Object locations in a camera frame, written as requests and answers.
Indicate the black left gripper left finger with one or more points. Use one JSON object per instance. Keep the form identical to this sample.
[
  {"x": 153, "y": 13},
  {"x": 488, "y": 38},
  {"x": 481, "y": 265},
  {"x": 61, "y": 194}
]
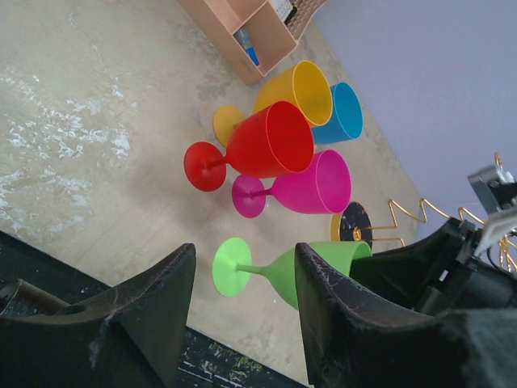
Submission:
[{"x": 130, "y": 335}]

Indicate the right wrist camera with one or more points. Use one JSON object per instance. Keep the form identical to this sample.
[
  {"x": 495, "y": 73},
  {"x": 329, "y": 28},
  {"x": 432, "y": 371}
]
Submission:
[{"x": 496, "y": 191}]

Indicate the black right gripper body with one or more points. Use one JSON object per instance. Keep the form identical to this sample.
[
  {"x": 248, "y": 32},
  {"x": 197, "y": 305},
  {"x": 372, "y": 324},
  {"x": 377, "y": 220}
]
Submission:
[{"x": 456, "y": 278}]

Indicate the peach desk organizer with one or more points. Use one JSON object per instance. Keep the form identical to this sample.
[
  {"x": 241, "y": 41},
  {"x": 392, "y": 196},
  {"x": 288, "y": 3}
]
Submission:
[{"x": 272, "y": 37}]

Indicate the grey blue cap bottle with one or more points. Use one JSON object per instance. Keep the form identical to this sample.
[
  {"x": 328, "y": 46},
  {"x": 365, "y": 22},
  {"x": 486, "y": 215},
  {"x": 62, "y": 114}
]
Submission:
[{"x": 243, "y": 37}]

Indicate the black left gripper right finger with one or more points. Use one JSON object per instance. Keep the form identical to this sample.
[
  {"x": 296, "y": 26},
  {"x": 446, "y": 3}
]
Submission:
[{"x": 355, "y": 338}]

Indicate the pink wine glass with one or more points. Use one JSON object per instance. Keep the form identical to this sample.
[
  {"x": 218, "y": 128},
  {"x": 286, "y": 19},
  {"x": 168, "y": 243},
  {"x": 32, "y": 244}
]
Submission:
[{"x": 324, "y": 188}]

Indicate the blue wine glass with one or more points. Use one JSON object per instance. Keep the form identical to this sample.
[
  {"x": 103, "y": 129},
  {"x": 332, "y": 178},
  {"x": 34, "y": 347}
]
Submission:
[{"x": 346, "y": 122}]

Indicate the yellow wine glass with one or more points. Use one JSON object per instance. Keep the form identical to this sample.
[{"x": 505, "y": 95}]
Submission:
[{"x": 304, "y": 85}]

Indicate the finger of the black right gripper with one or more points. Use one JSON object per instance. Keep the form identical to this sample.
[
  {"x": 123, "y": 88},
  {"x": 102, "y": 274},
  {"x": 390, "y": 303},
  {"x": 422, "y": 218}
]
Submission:
[{"x": 402, "y": 275}]

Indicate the gold wire glass rack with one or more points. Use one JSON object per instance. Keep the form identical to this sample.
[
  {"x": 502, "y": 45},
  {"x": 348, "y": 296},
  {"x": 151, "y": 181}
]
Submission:
[{"x": 354, "y": 225}]

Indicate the red wine glass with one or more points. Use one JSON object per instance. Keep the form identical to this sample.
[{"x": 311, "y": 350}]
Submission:
[{"x": 275, "y": 141}]

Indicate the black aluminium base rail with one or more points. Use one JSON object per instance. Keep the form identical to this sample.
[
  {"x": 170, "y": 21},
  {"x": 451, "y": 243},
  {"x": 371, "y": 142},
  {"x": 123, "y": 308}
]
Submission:
[{"x": 203, "y": 362}]

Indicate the green wine glass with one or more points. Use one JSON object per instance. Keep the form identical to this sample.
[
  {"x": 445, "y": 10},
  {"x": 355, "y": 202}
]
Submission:
[{"x": 232, "y": 266}]

